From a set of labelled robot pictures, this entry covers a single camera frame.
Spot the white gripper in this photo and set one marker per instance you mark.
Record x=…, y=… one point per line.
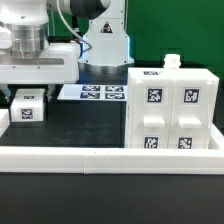
x=58, y=64

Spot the white door panel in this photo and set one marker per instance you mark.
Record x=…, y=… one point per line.
x=150, y=114
x=192, y=113

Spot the white marker sheet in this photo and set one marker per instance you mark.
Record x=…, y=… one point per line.
x=93, y=92

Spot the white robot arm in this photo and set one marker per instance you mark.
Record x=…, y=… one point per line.
x=45, y=42

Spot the white U-shaped fence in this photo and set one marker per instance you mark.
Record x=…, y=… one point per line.
x=114, y=160

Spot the white cabinet top block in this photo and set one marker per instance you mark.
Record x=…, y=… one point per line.
x=28, y=105

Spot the white cabinet body box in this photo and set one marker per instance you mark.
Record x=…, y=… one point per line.
x=171, y=71

